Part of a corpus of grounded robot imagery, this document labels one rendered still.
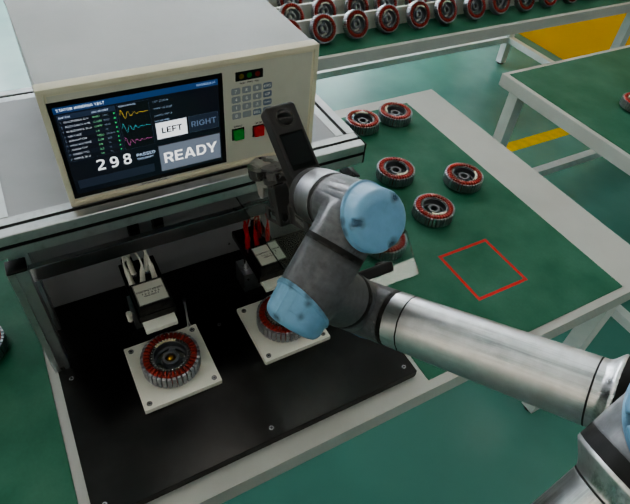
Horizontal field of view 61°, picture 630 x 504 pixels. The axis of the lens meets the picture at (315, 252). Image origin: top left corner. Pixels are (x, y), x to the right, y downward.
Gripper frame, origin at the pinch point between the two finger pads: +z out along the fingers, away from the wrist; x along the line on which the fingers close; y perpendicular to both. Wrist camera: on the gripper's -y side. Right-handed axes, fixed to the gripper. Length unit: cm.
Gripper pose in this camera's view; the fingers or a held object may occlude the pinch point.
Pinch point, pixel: (258, 159)
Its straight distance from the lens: 88.9
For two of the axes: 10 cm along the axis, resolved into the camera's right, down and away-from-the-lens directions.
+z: -4.6, -2.8, 8.4
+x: 8.8, -2.9, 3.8
